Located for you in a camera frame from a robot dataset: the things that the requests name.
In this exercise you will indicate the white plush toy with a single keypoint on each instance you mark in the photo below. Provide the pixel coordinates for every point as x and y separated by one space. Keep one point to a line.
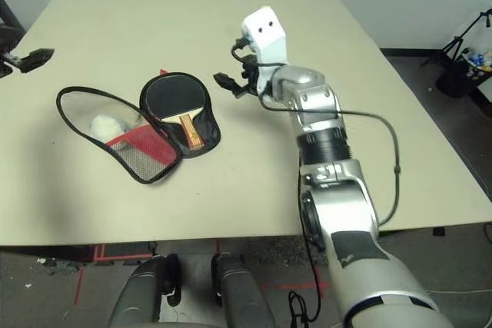
105 126

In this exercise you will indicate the grey robot left leg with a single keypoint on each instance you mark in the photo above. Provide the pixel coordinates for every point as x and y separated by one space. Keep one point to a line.
138 297

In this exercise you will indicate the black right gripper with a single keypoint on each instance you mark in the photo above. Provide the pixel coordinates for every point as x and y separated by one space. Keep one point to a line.
250 80

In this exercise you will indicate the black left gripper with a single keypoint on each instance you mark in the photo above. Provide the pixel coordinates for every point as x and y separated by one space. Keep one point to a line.
8 70

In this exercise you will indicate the black waste bin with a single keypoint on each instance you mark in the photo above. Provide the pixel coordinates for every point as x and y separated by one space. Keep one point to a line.
453 82

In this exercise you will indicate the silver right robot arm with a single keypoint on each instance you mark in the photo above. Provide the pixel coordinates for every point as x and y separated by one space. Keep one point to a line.
346 209

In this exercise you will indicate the black tripod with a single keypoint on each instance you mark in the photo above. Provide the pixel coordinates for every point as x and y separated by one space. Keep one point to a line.
458 40

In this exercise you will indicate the black rubber ping-pong paddle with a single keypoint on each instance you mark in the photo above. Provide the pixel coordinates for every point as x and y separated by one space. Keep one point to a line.
173 93

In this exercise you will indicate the grey robot leg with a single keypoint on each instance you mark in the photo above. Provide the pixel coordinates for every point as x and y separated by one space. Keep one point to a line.
242 293
138 297

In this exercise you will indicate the grey robot right leg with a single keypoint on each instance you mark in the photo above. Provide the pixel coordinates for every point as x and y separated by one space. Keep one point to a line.
242 293

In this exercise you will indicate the black red paddle case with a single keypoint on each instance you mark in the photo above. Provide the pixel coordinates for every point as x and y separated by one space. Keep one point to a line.
207 128

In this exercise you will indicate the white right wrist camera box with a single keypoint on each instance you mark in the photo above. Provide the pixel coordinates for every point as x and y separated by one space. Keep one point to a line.
265 32

